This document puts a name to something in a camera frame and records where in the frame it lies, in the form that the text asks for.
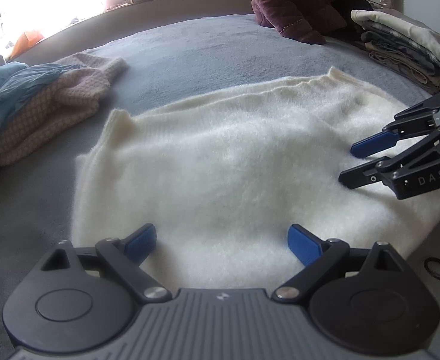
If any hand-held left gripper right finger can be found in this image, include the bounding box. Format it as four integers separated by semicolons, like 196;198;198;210
272;224;406;302

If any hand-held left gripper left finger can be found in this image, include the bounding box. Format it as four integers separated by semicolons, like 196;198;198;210
41;223;170;302

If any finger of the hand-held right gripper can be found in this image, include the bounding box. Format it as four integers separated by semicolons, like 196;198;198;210
339;125;440;190
350;91;440;158

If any cream fluffy sweater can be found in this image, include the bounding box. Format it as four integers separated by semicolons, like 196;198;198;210
72;67;440;289

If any stack of folded clothes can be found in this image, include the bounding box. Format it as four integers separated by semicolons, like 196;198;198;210
350;8;440;96

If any pink knit sweater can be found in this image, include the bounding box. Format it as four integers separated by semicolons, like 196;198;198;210
0;54;129;184

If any blue fringed scarf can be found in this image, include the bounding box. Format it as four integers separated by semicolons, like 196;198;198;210
0;63;88;154

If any orange bag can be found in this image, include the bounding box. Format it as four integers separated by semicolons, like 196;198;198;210
8;30;44;59

